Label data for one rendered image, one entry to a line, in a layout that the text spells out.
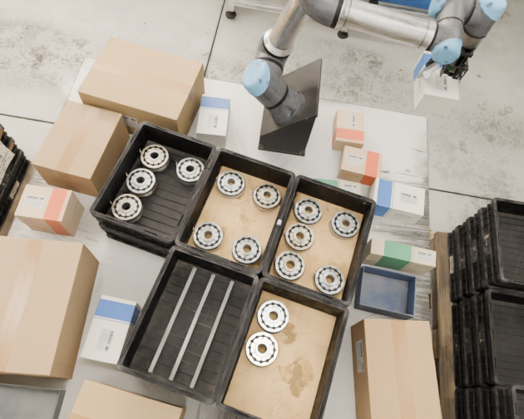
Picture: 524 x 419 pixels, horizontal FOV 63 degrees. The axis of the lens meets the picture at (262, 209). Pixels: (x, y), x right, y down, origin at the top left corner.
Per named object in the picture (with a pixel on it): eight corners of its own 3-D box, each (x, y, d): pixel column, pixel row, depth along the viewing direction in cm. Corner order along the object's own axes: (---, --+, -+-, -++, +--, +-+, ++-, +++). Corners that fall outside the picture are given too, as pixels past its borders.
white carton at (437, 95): (413, 68, 161) (423, 50, 153) (444, 74, 161) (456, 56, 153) (413, 110, 152) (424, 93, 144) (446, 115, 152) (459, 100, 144)
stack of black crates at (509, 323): (449, 303, 218) (486, 288, 187) (506, 313, 218) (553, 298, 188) (452, 387, 201) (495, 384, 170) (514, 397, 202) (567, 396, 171)
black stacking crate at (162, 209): (146, 138, 166) (141, 120, 156) (218, 163, 164) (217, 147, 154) (97, 226, 149) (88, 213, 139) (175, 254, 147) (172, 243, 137)
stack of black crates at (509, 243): (446, 232, 235) (492, 196, 194) (498, 241, 235) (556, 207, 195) (448, 303, 218) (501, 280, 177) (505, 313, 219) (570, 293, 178)
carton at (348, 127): (333, 120, 191) (337, 109, 184) (359, 123, 192) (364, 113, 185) (331, 150, 184) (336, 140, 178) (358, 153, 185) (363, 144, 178)
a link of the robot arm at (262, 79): (258, 110, 163) (234, 90, 154) (266, 81, 167) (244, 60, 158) (283, 104, 155) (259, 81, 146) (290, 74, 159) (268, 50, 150)
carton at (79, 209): (32, 229, 158) (22, 222, 151) (43, 201, 163) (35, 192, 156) (74, 237, 158) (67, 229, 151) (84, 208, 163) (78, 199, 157)
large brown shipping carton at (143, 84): (91, 122, 180) (76, 91, 161) (121, 71, 192) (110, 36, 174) (180, 149, 178) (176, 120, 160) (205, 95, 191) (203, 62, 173)
